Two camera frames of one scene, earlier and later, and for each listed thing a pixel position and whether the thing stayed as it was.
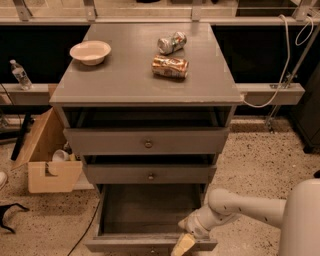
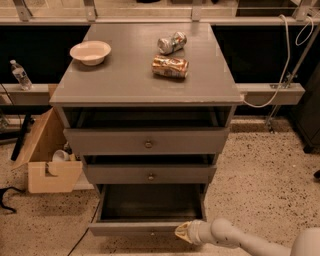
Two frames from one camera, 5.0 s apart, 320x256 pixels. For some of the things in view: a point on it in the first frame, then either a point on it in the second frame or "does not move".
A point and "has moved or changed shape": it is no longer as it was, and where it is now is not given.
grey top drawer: (150, 141) does not move
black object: (2, 210) → (3, 189)
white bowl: (91, 52) does not move
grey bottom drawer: (147, 216) has moved or changed shape
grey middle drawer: (151, 174) does not move
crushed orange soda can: (170, 66) does not move
